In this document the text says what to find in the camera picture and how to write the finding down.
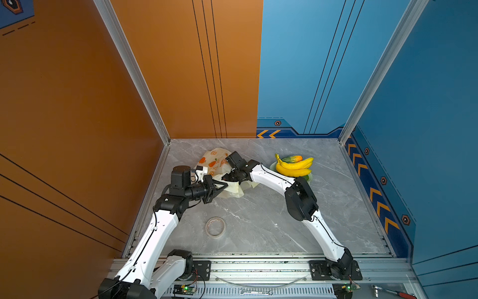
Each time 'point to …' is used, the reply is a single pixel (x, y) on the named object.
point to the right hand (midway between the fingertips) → (220, 181)
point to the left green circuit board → (184, 289)
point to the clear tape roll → (211, 220)
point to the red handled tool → (407, 296)
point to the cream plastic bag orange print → (215, 161)
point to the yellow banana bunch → (295, 169)
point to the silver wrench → (243, 292)
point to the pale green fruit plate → (309, 176)
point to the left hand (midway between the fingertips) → (229, 183)
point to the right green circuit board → (345, 290)
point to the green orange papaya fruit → (292, 159)
